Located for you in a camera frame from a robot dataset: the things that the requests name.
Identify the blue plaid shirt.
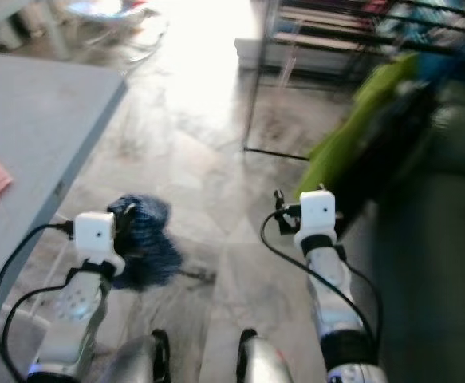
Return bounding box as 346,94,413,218
107,194,183,290

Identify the silver robot left leg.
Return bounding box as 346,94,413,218
100,329,171,383

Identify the silver robot right leg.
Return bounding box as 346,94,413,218
236,329,293,383

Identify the silver robot leg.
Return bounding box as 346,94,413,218
100,329,171,383
236,329,293,383

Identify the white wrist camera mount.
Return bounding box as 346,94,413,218
73,211,125,276
294,190,338,244

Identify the long black left wrist cable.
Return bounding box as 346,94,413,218
0,223,67,383

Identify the grey folding table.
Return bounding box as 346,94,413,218
0,52,129,383

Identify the black garment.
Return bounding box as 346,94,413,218
344,76,456,232

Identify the blue fabric bag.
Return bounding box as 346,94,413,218
376,0,465,81

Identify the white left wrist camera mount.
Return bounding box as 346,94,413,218
73,211,125,276

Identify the short black left arm cable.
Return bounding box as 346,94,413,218
1,275,73,368

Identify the black metal drying rack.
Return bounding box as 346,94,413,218
242,0,465,160

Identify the lime green printed shirt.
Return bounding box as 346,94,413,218
294,52,420,200

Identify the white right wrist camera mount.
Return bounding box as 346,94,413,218
294,190,338,244

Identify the baby bouncer seat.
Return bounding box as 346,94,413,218
61,0,169,61

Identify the grey leather sofa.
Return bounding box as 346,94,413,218
368,76,465,383

